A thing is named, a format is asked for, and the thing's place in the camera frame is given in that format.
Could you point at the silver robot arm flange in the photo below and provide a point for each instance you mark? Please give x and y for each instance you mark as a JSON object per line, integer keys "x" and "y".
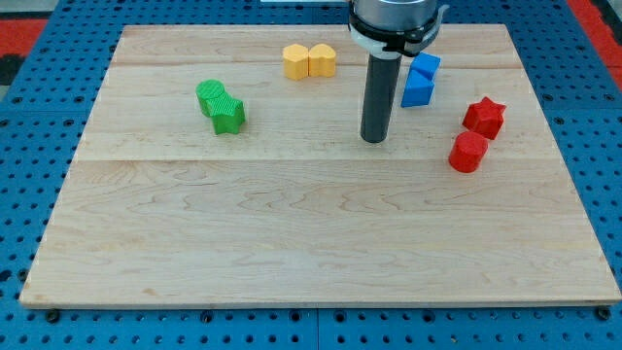
{"x": 388, "y": 29}

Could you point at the green star block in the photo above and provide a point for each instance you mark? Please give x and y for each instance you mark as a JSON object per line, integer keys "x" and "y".
{"x": 226, "y": 113}

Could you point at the red star block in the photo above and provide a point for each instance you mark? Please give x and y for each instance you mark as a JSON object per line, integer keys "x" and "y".
{"x": 485, "y": 117}

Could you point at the light wooden board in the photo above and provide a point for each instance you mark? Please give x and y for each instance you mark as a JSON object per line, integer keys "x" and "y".
{"x": 157, "y": 211}

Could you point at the yellow heart block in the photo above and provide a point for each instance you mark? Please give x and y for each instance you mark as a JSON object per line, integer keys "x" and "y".
{"x": 322, "y": 61}

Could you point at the yellow hexagon block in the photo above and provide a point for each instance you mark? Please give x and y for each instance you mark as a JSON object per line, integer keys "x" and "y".
{"x": 295, "y": 61}

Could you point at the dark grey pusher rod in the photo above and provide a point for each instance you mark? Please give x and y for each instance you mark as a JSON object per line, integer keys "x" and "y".
{"x": 379, "y": 95}

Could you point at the green cylinder block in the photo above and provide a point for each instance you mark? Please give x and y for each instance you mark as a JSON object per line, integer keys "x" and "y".
{"x": 210, "y": 95}

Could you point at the blue triangular block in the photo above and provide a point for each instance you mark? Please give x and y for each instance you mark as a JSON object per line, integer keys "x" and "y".
{"x": 417, "y": 91}

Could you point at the red cylinder block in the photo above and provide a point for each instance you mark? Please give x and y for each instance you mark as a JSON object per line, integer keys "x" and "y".
{"x": 468, "y": 151}

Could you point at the blue cube block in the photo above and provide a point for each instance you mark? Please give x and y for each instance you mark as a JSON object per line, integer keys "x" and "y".
{"x": 426, "y": 65}

